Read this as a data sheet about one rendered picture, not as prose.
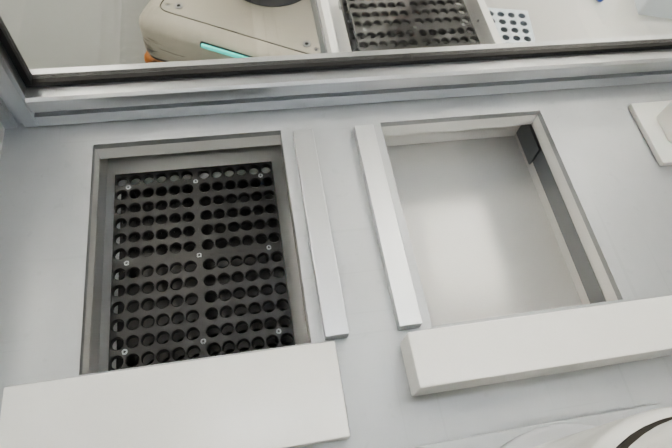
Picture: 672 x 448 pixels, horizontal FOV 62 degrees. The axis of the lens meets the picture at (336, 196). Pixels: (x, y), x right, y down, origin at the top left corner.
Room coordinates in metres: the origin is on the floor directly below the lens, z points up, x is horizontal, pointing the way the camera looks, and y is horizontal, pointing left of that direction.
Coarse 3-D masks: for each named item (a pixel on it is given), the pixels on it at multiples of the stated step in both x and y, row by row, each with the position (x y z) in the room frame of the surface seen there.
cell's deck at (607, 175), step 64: (64, 128) 0.33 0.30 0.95; (128, 128) 0.34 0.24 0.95; (192, 128) 0.36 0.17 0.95; (256, 128) 0.37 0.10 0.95; (320, 128) 0.39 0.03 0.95; (384, 128) 0.42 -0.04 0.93; (448, 128) 0.44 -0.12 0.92; (576, 128) 0.46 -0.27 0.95; (0, 192) 0.24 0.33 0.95; (64, 192) 0.25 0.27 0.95; (576, 192) 0.36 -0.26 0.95; (640, 192) 0.38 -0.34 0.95; (0, 256) 0.18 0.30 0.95; (64, 256) 0.19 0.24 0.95; (640, 256) 0.30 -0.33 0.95; (0, 320) 0.12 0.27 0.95; (64, 320) 0.13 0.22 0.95; (320, 320) 0.17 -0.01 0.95; (384, 320) 0.18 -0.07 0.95; (0, 384) 0.07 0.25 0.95; (384, 384) 0.12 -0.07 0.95; (512, 384) 0.14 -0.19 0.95; (576, 384) 0.15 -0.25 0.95; (640, 384) 0.16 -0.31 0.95
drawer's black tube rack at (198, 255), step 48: (144, 192) 0.30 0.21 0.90; (192, 192) 0.30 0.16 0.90; (240, 192) 0.31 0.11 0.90; (144, 240) 0.24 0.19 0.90; (192, 240) 0.25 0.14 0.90; (240, 240) 0.26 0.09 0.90; (144, 288) 0.19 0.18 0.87; (192, 288) 0.19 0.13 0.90; (240, 288) 0.20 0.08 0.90; (144, 336) 0.14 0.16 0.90; (192, 336) 0.15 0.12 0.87; (240, 336) 0.15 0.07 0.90; (288, 336) 0.17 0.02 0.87
